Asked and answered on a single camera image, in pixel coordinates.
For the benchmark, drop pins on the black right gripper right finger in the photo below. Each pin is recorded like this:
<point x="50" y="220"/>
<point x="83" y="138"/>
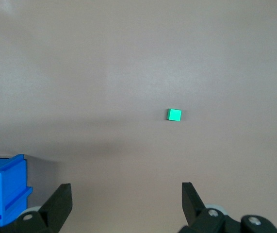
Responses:
<point x="194" y="208"/>

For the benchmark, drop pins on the green cube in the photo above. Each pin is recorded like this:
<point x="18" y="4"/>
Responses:
<point x="174" y="115"/>

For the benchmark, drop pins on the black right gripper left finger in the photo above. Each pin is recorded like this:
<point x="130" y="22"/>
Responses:
<point x="53" y="208"/>

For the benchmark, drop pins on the blue plastic storage bin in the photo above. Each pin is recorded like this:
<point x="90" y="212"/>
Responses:
<point x="4" y="189"/>

